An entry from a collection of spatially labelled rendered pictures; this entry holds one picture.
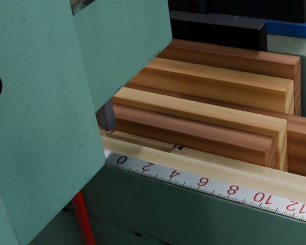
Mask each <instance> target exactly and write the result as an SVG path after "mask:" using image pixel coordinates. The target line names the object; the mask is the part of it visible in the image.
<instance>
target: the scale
mask: <svg viewBox="0 0 306 245"><path fill-rule="evenodd" d="M104 154H105V164H104V166H108V167H111V168H115V169H118V170H122V171H125V172H129V173H133V174H136V175H140V176H143V177H147V178H151V179H154V180H158V181H161V182H165V183H168V184H171V185H175V186H178V187H182V188H186V189H189V190H193V191H196V192H200V193H204V194H207V195H211V196H214V197H218V198H221V199H225V200H228V201H232V202H236V203H239V204H243V205H246V206H249V207H253V208H256V209H260V210H264V211H268V212H271V213H275V214H278V215H282V216H285V217H289V218H292V219H296V220H299V221H303V222H306V204H305V203H301V202H297V201H294V200H290V199H286V198H282V197H279V196H275V195H272V194H268V193H264V192H259V191H256V190H252V189H248V188H245V187H241V186H237V185H234V184H230V183H226V182H222V181H219V180H215V179H211V178H208V177H204V176H200V175H196V174H192V173H188V172H184V171H181V170H177V169H174V168H170V167H166V166H162V165H159V164H155V163H151V162H147V161H144V160H140V159H137V158H133V157H128V156H125V155H121V154H117V153H113V152H109V151H106V150H104Z"/></svg>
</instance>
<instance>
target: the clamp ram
mask: <svg viewBox="0 0 306 245"><path fill-rule="evenodd" d="M169 15H170V25H171V32H172V38H175V39H182V40H188V41H195V42H202V43H209V44H215V45H222V46H229V47H236V48H242V49H249V50H256V51H263V52H268V46H267V24H266V22H264V21H256V20H248V19H240V18H232V17H220V16H212V15H204V14H196V13H188V12H179V11H172V10H169Z"/></svg>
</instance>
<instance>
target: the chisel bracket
mask: <svg viewBox="0 0 306 245"><path fill-rule="evenodd" d="M69 2H70V6H71V10H72V14H73V19H74V23H75V28H76V32H77V36H78V40H79V44H80V49H81V53H82V57H83V62H84V66H85V71H86V76H87V80H88V84H89V89H90V93H91V97H92V102H93V106H94V110H95V112H97V111H98V110H99V109H100V108H101V107H102V106H103V105H104V104H105V103H106V102H107V101H108V100H110V99H111V98H112V97H113V96H114V95H115V94H116V93H117V92H118V91H119V90H120V89H121V88H122V87H124V86H125V85H126V84H127V83H128V82H129V81H130V80H131V79H132V78H133V77H134V76H135V75H137V74H138V73H139V72H140V71H141V70H142V69H143V68H144V67H145V66H146V65H147V64H148V63H150V62H151V61H152V60H153V59H154V58H155V57H156V56H157V55H158V54H159V53H160V52H161V51H163V50H164V49H165V48H166V47H167V46H168V45H169V44H170V43H171V41H172V32H171V25H170V15H169V8H168V0H69Z"/></svg>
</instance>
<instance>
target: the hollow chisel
mask: <svg viewBox="0 0 306 245"><path fill-rule="evenodd" d="M97 115H98V119H99V123H100V128H101V129H103V130H107V131H111V130H112V129H113V128H114V127H115V126H116V125H117V123H116V118H115V113H114V109H113V104H112V99H110V100H108V101H107V102H106V103H105V104H104V105H103V106H102V107H101V108H100V109H99V110H98V111H97Z"/></svg>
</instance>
